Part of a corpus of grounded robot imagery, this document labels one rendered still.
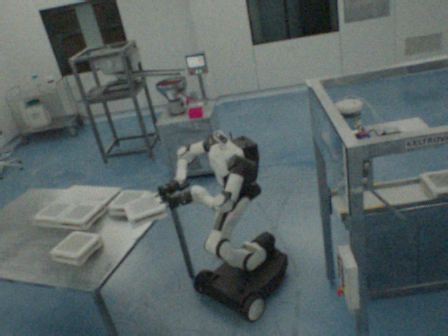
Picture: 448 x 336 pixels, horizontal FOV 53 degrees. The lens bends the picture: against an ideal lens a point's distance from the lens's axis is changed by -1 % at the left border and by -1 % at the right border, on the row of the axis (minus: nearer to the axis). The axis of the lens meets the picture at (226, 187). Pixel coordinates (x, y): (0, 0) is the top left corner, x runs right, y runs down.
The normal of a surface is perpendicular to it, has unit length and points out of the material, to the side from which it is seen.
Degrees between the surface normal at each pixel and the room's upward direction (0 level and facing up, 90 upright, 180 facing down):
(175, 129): 90
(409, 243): 90
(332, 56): 90
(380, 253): 90
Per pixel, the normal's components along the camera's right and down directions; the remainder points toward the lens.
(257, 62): -0.07, 0.49
